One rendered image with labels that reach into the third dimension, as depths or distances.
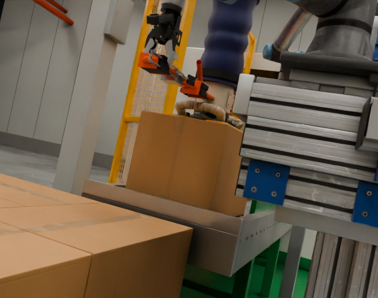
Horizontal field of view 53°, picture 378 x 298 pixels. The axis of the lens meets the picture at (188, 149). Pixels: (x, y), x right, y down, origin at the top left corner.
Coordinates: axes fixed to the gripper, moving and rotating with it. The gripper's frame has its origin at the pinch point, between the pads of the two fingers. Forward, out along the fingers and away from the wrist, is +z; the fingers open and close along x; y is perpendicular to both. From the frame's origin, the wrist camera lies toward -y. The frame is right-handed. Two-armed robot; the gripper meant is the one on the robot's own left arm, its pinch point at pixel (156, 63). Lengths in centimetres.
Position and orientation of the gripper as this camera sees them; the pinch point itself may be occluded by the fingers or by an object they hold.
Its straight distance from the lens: 133.2
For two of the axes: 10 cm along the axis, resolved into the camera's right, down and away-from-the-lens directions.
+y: 3.9, 1.0, 9.2
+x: -9.0, -1.8, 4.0
